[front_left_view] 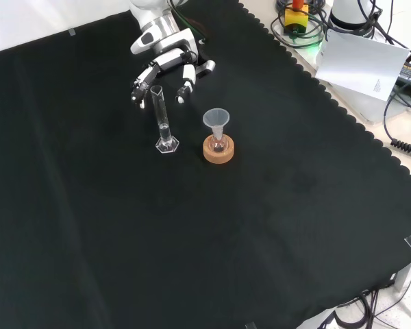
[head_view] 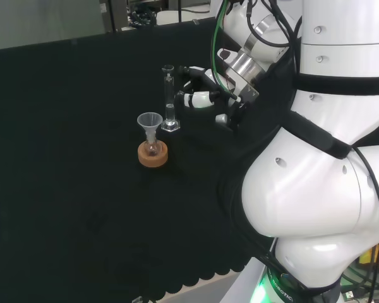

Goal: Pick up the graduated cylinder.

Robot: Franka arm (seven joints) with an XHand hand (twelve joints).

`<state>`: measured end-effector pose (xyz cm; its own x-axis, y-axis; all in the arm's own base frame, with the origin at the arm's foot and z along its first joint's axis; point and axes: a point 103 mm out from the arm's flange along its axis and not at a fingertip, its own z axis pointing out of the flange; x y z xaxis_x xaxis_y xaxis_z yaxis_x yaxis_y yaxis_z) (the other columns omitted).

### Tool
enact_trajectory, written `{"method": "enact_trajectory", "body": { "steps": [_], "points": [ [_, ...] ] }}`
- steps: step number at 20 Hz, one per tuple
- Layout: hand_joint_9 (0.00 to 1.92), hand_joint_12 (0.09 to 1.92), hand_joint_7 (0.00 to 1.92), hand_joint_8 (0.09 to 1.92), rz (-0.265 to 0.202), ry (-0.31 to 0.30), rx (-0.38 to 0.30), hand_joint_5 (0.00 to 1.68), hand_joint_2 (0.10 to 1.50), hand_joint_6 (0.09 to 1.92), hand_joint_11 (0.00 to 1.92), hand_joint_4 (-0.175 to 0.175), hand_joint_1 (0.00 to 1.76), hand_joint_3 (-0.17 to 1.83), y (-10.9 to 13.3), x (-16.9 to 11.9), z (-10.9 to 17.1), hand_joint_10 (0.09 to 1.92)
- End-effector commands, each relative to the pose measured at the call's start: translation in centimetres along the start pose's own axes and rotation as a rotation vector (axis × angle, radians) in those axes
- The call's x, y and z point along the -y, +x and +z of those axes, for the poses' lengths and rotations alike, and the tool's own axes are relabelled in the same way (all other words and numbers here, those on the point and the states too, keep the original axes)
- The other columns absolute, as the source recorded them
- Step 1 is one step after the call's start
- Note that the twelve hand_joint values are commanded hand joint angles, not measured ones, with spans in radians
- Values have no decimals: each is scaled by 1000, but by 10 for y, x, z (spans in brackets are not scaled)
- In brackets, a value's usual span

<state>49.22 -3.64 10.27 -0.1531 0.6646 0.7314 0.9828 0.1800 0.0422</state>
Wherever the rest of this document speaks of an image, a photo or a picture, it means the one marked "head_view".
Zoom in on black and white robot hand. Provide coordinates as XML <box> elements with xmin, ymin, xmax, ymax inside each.
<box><xmin>174</xmin><ymin>64</ymin><xmax>260</xmax><ymax>133</ymax></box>

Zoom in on clear glass graduated cylinder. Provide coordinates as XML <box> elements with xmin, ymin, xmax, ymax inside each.
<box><xmin>160</xmin><ymin>64</ymin><xmax>181</xmax><ymax>133</ymax></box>

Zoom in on clear plastic funnel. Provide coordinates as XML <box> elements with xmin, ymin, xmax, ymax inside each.
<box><xmin>136</xmin><ymin>112</ymin><xmax>164</xmax><ymax>143</ymax></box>

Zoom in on round-bottom glass flask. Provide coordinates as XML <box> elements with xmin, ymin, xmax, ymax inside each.
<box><xmin>144</xmin><ymin>134</ymin><xmax>161</xmax><ymax>158</ymax></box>

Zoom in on black bench cloth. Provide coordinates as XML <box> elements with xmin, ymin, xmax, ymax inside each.
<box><xmin>0</xmin><ymin>15</ymin><xmax>379</xmax><ymax>302</ymax></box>

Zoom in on brown cork ring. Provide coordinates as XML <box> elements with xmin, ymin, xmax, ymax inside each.
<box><xmin>138</xmin><ymin>141</ymin><xmax>169</xmax><ymax>168</ymax></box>

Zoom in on black cable bundle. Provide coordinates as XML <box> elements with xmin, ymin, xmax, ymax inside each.
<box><xmin>128</xmin><ymin>8</ymin><xmax>157</xmax><ymax>28</ymax></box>

